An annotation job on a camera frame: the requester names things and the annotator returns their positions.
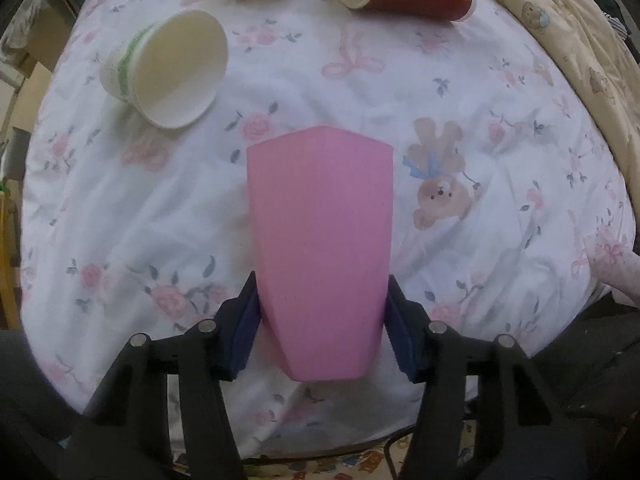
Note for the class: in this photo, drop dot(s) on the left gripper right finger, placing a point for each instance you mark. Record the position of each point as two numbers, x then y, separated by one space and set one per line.
485 412

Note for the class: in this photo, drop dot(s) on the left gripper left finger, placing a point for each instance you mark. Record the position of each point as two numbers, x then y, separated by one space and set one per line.
124 432

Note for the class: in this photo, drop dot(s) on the pink faceted cup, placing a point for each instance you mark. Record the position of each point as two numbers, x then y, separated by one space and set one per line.
321 210

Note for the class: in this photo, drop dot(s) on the white green paper cup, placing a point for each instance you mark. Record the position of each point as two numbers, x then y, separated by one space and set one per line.
171 70

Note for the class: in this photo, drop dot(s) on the white floral bed sheet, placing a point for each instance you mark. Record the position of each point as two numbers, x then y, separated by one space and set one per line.
186 144

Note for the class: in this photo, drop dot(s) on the cream bear print duvet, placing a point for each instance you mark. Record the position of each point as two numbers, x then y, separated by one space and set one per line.
597 64

